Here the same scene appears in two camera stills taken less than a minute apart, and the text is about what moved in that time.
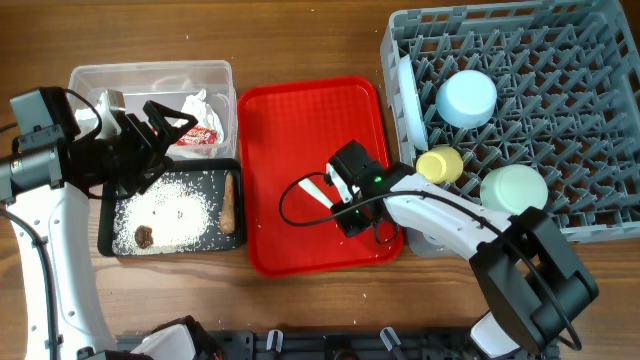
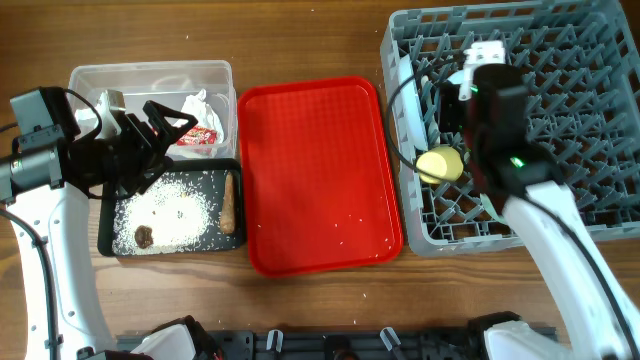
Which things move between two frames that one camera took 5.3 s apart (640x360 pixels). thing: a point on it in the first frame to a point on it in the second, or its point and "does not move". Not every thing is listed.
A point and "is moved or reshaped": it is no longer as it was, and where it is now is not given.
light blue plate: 413,104 is moved or reshaped
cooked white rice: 176,207 does not move
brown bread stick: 228,219 does not move
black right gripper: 351,226 to 448,103
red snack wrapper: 198,135 does not move
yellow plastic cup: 440,165 does not move
